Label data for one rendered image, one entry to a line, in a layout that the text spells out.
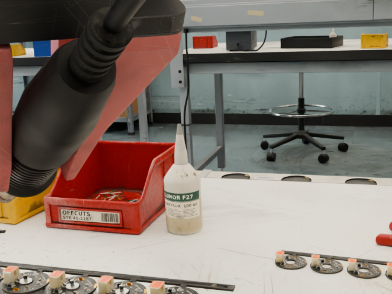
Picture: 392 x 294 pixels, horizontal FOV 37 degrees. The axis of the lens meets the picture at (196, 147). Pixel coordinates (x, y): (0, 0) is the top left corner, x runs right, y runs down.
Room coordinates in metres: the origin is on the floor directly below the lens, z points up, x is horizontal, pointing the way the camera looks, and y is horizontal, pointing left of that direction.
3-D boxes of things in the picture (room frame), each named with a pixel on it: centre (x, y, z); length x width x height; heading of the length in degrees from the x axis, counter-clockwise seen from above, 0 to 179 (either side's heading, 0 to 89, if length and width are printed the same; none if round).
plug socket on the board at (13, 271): (0.29, 0.10, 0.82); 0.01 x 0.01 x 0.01; 72
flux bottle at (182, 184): (0.51, 0.01, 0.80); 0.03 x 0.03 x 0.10
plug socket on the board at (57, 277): (0.28, 0.07, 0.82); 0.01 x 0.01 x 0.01; 72
